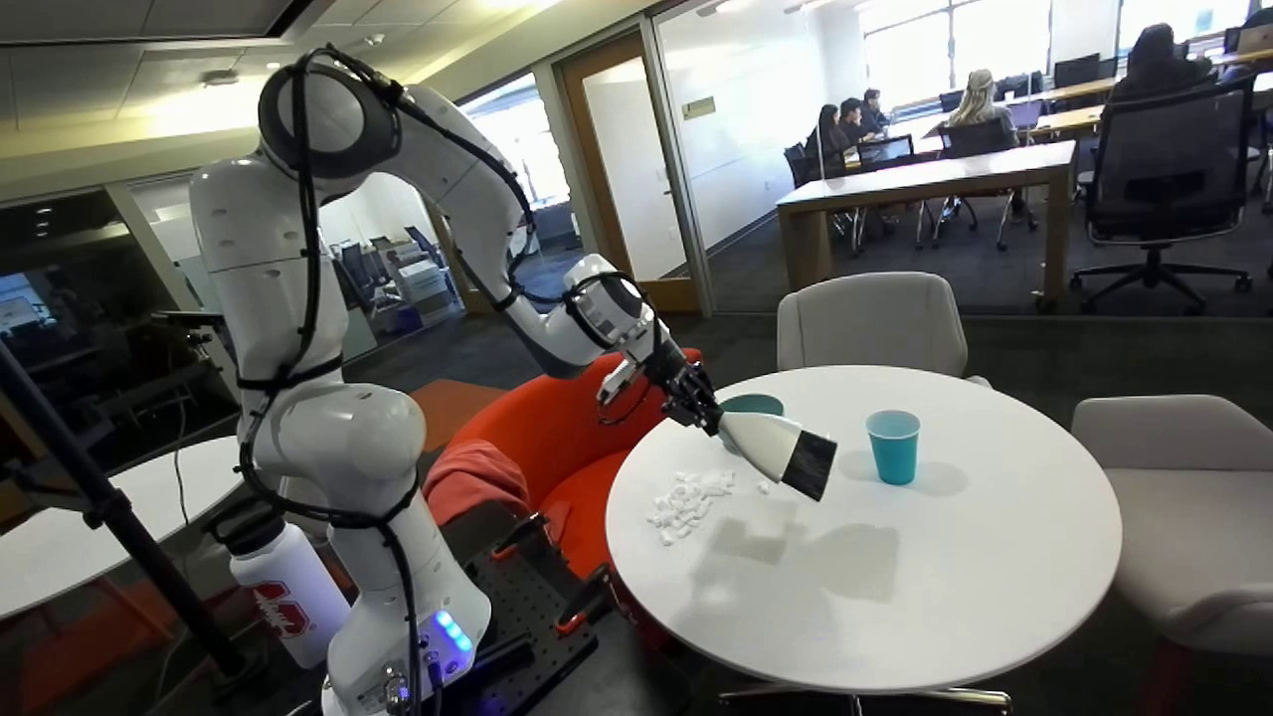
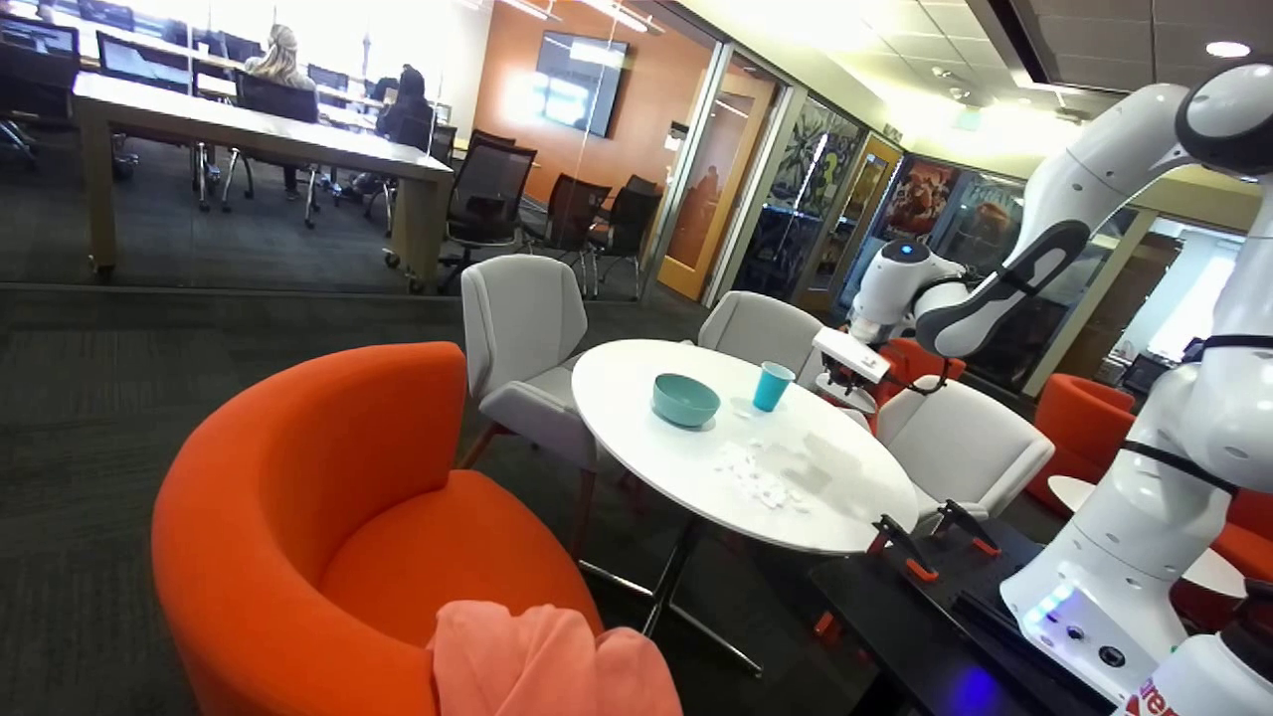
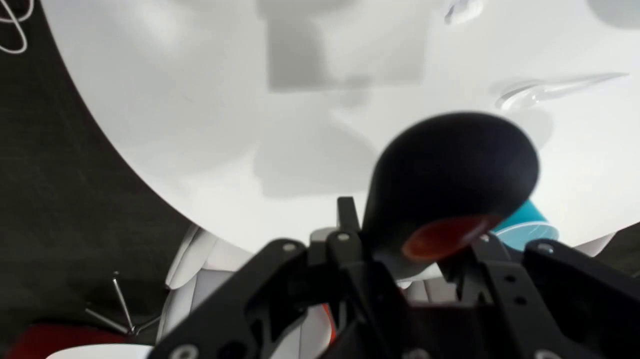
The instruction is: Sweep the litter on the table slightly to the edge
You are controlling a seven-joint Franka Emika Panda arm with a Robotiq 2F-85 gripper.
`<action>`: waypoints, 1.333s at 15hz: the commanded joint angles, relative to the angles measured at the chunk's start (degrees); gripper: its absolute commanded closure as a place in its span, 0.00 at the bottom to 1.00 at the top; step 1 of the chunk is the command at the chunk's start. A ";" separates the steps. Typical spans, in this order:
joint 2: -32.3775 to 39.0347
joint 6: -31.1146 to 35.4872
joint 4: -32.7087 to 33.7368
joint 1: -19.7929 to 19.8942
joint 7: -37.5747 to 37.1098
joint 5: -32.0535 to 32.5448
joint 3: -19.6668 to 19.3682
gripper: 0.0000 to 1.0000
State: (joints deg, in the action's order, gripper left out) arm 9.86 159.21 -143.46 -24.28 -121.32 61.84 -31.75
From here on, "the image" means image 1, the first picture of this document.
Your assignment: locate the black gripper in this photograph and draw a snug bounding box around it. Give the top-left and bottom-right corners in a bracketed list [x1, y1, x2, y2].
[658, 354, 729, 436]

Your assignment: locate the white foam litter pile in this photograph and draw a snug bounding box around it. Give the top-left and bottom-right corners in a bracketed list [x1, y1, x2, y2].
[640, 460, 739, 549]

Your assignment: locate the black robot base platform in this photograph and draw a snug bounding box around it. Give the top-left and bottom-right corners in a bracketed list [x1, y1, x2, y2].
[313, 497, 629, 716]

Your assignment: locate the teal bowl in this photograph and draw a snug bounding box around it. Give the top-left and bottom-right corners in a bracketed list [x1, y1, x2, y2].
[720, 388, 790, 420]

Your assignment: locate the orange armchair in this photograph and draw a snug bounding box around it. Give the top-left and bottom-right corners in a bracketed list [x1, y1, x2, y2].
[416, 346, 707, 590]

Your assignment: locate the grey upholstered chair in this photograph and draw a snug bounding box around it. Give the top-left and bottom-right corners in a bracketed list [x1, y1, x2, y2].
[1067, 388, 1273, 657]
[772, 268, 972, 378]

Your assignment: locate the teal plastic cup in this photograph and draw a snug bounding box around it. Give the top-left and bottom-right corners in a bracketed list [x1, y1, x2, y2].
[863, 407, 927, 489]

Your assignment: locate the red clamp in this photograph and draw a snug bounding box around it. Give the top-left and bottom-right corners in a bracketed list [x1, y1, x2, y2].
[548, 580, 615, 640]

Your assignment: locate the pink cloth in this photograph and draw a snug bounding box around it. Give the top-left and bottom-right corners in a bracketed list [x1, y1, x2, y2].
[416, 436, 537, 530]

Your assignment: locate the wood framed glass door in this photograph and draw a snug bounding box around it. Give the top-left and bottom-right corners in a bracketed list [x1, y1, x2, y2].
[548, 29, 696, 264]

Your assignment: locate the dark haired seated person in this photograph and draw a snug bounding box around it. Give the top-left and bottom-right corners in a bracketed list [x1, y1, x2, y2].
[853, 87, 896, 139]
[809, 98, 858, 165]

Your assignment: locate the long wooden table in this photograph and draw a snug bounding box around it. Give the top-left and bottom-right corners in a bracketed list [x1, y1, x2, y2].
[772, 134, 1083, 317]

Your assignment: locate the blond seated person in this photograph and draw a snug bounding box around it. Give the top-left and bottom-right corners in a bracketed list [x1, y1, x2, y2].
[943, 63, 1005, 134]

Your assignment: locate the white bottle red print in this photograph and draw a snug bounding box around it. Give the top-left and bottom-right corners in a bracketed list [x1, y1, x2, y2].
[225, 518, 357, 672]

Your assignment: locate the large black mesh office chair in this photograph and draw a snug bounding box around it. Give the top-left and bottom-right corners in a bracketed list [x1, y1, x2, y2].
[1067, 77, 1257, 317]

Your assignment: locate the person in dark hoodie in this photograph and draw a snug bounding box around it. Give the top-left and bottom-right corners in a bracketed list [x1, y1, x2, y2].
[1127, 18, 1195, 98]

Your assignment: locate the black tripod pole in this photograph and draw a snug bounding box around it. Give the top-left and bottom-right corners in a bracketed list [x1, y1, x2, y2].
[0, 336, 253, 683]

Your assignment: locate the small round white table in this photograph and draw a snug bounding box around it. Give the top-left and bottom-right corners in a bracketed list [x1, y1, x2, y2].
[0, 432, 259, 630]

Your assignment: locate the computer monitor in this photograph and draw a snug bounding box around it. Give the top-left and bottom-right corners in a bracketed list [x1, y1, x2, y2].
[0, 270, 60, 346]

